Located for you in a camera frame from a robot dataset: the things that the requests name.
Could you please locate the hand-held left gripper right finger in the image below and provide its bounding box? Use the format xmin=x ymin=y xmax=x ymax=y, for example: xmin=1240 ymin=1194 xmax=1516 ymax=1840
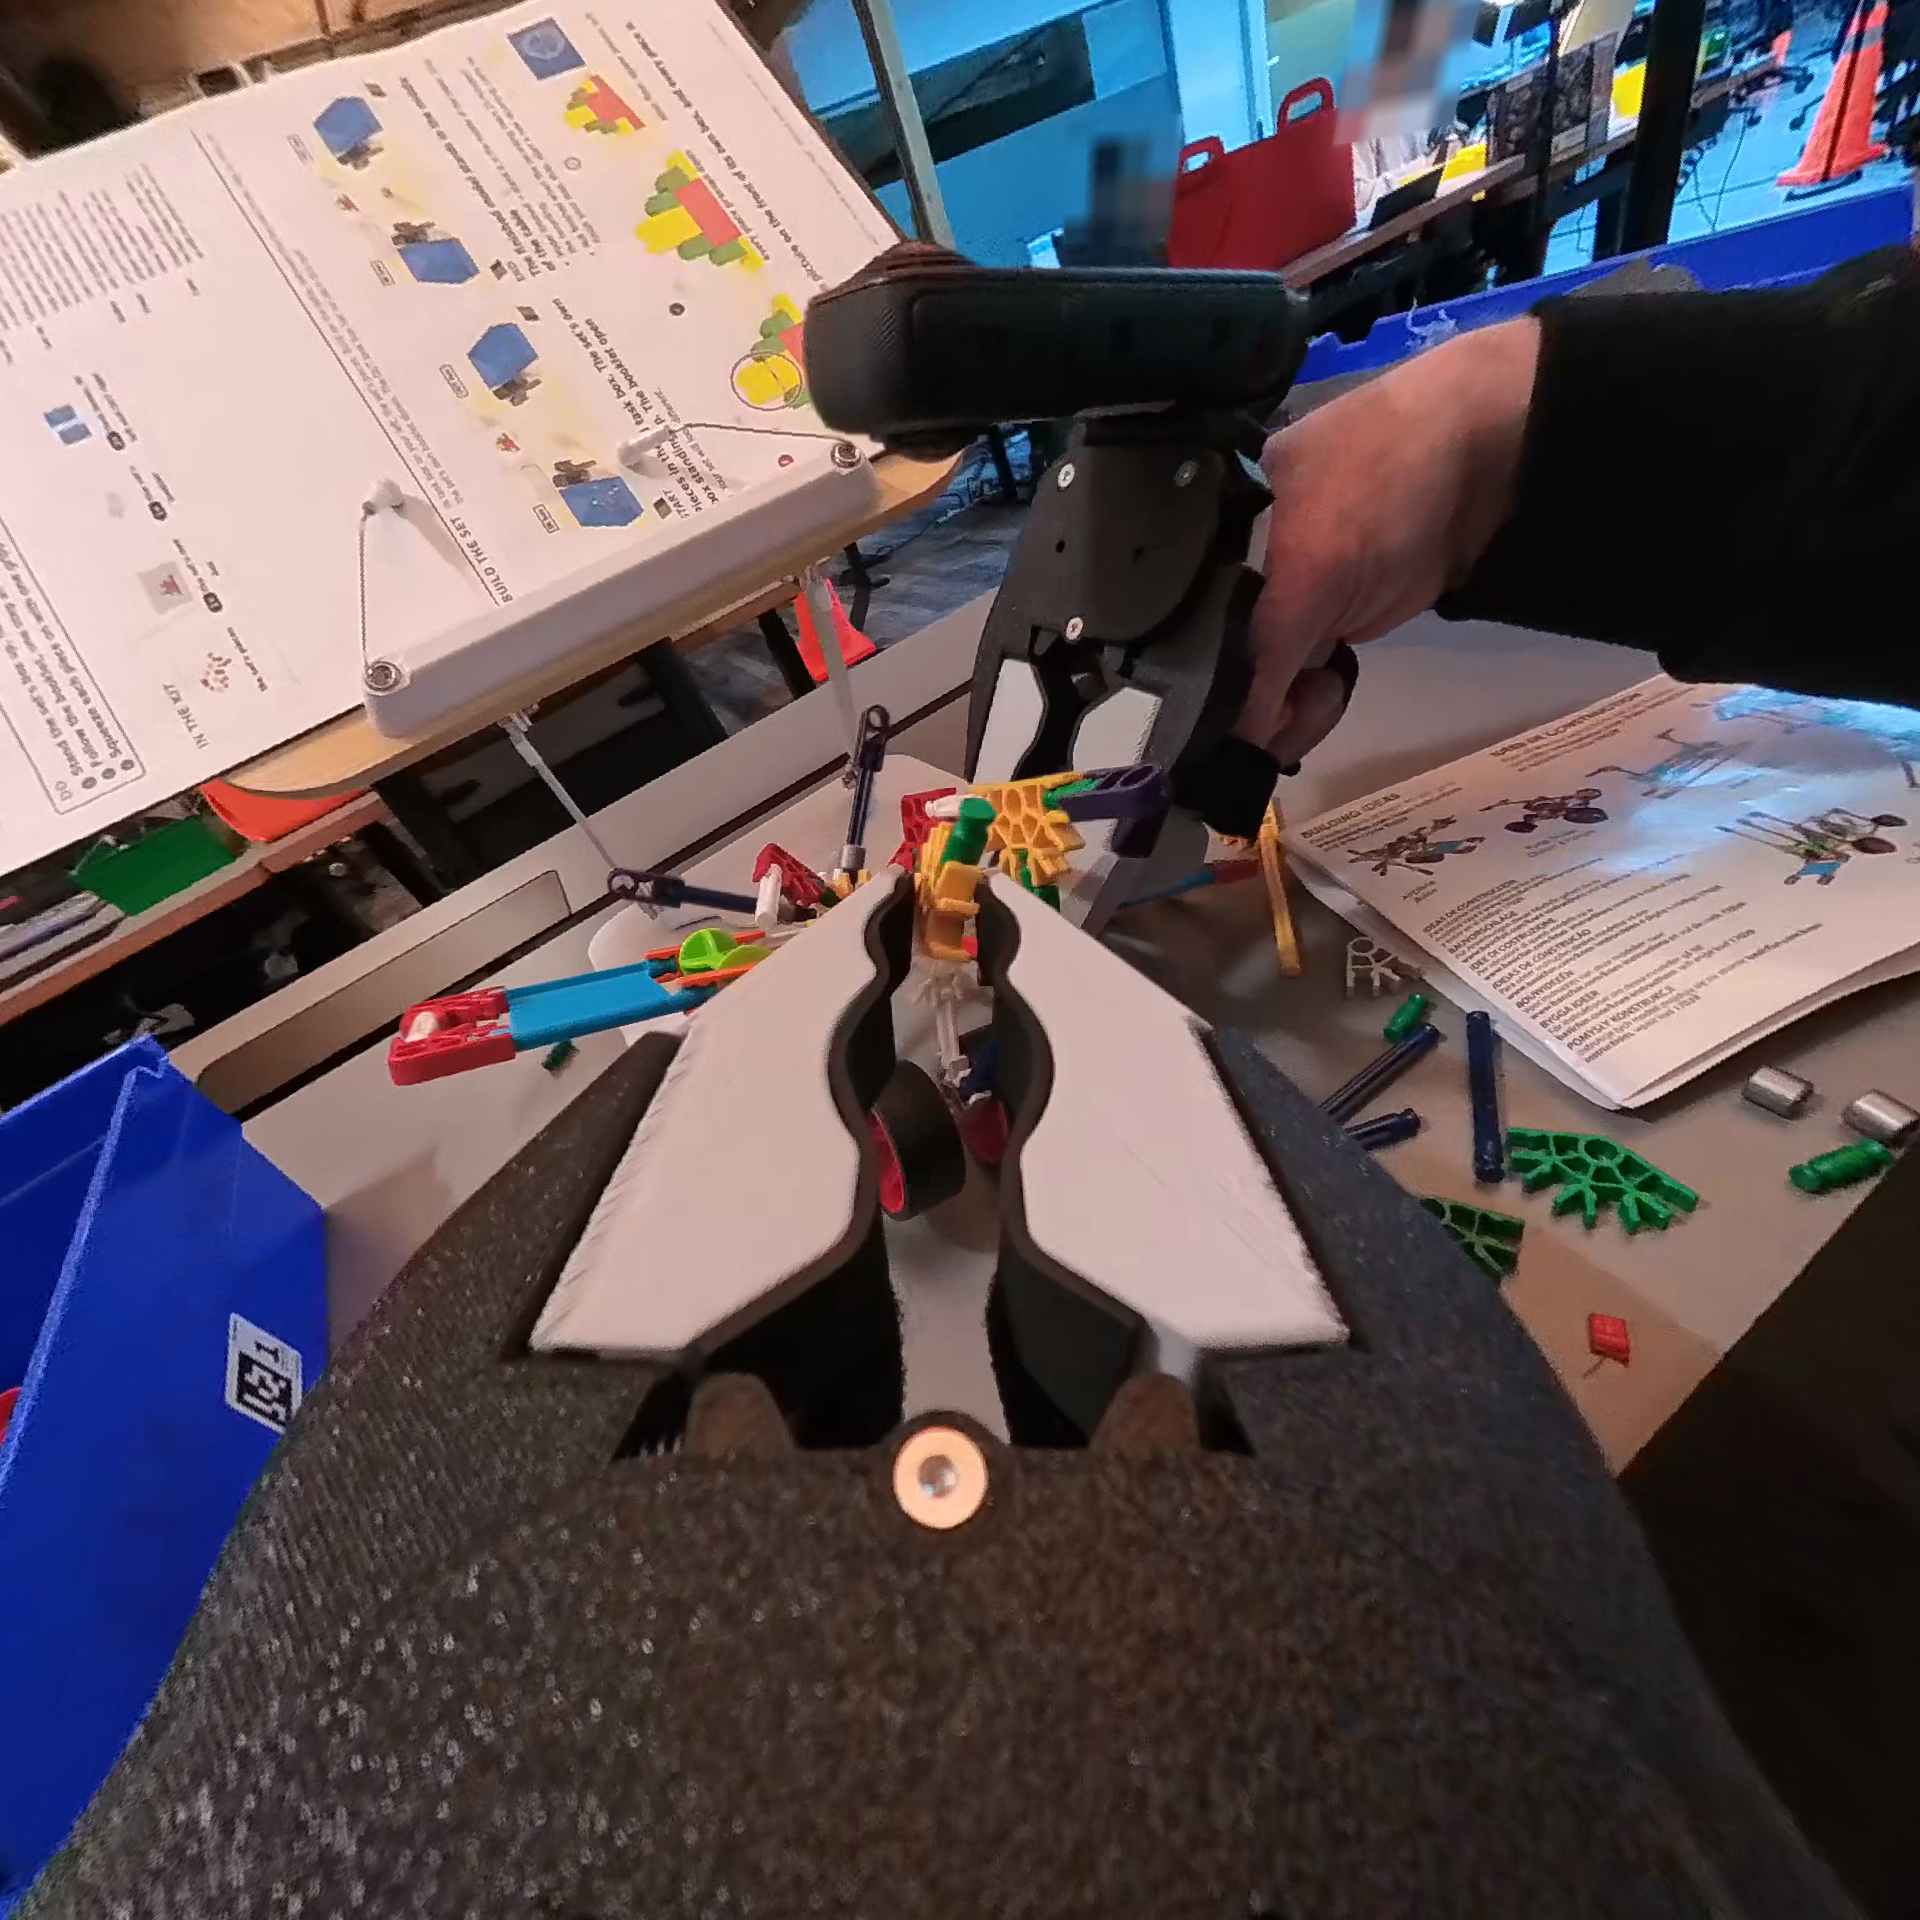
xmin=978 ymin=873 xmax=1348 ymax=1389

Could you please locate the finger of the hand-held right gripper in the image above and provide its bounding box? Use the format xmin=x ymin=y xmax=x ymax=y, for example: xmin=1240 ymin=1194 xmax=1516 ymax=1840
xmin=1073 ymin=674 xmax=1202 ymax=933
xmin=968 ymin=593 xmax=1089 ymax=783

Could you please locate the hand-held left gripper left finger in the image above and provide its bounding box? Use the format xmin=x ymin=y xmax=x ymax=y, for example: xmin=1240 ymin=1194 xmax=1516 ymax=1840
xmin=528 ymin=872 xmax=921 ymax=1361

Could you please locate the colourful construction toy model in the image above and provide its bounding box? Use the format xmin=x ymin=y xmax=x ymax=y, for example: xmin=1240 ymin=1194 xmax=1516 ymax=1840
xmin=386 ymin=705 xmax=1279 ymax=1220

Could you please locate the person's right forearm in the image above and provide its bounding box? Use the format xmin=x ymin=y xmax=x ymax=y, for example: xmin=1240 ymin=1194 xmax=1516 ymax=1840
xmin=1431 ymin=241 xmax=1920 ymax=706

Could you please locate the person's right hand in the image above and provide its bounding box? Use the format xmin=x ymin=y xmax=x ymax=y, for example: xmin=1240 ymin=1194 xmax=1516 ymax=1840
xmin=1245 ymin=315 xmax=1548 ymax=746

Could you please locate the small orange cone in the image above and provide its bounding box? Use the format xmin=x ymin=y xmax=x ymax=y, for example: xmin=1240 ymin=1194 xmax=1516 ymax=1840
xmin=791 ymin=576 xmax=880 ymax=677

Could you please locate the loose yellow plastic rod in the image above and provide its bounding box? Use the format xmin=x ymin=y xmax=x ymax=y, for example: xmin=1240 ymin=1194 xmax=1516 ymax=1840
xmin=1257 ymin=802 xmax=1311 ymax=980

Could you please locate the large green fan connector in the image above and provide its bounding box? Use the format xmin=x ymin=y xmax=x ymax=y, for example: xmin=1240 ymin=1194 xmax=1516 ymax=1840
xmin=1505 ymin=1128 xmax=1705 ymax=1237
xmin=1418 ymin=1196 xmax=1529 ymax=1281

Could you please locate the white document stand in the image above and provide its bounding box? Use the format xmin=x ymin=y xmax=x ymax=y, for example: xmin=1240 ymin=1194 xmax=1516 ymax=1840
xmin=232 ymin=421 xmax=965 ymax=1021

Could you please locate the building ideas booklet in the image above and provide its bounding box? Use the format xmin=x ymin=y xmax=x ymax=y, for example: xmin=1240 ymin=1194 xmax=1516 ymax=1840
xmin=1287 ymin=674 xmax=1920 ymax=1115

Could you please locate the orange storage bin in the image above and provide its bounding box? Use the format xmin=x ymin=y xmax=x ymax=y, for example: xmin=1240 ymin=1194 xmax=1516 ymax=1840
xmin=195 ymin=777 xmax=385 ymax=850

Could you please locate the blue plastic bin with tag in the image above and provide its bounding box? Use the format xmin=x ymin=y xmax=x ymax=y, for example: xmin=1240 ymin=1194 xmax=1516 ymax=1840
xmin=0 ymin=1031 xmax=337 ymax=1899

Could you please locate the green storage bin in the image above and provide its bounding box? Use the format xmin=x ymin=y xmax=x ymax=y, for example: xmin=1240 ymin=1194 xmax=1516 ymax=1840
xmin=66 ymin=816 xmax=242 ymax=921

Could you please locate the white printed instruction sheet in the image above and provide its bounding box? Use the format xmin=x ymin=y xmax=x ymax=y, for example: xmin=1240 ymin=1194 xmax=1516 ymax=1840
xmin=0 ymin=0 xmax=903 ymax=875

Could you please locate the large orange traffic cone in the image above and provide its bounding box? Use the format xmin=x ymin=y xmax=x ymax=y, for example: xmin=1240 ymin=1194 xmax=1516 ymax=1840
xmin=1777 ymin=0 xmax=1895 ymax=193

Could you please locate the white metal post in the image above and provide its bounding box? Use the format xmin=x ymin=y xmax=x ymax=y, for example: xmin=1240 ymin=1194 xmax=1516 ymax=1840
xmin=853 ymin=0 xmax=955 ymax=249

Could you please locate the table cable hatch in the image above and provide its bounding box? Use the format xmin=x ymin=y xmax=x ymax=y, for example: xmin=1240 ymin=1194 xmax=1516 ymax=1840
xmin=171 ymin=867 xmax=576 ymax=1120

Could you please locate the black metal post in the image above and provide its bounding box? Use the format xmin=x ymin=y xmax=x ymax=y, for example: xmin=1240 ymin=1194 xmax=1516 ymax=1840
xmin=1593 ymin=0 xmax=1714 ymax=265

